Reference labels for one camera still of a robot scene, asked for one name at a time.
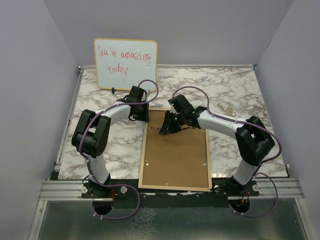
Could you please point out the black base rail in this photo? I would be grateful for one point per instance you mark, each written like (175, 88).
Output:
(125, 194)

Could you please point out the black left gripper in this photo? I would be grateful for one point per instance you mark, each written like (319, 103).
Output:
(145, 117)

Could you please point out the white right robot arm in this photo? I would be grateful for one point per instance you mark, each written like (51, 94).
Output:
(253, 140)

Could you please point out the clear bag of hardware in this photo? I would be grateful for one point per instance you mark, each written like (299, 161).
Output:
(228, 110)

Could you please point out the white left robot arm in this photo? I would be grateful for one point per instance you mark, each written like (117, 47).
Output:
(91, 134)

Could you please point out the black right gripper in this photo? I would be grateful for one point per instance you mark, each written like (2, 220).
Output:
(167, 128)

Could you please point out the white dry-erase board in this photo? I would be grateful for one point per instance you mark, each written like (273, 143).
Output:
(123, 63)

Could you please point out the blue picture frame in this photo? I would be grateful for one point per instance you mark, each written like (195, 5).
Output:
(175, 160)

